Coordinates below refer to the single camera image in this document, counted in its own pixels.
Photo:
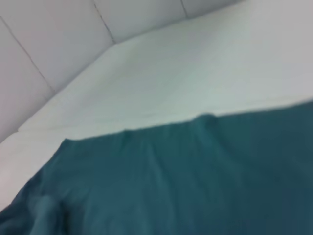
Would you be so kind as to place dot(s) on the teal t-shirt with FREE print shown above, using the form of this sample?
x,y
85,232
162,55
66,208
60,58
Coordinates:
x,y
171,183

